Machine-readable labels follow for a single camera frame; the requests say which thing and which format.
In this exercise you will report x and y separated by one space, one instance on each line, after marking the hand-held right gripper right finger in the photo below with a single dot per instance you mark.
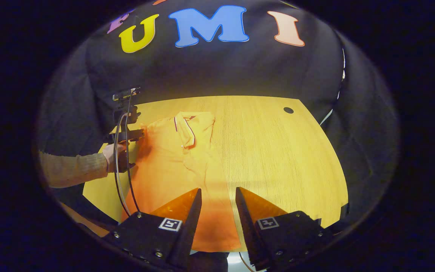
246 226

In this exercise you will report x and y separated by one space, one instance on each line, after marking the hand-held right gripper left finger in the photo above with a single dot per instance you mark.
189 226

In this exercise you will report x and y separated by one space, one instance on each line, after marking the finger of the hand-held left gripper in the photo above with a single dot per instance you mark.
132 135

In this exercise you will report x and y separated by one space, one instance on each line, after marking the orange T-shirt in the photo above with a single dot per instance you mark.
172 166

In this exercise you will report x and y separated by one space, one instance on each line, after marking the black backdrop cloth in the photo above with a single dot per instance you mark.
221 71

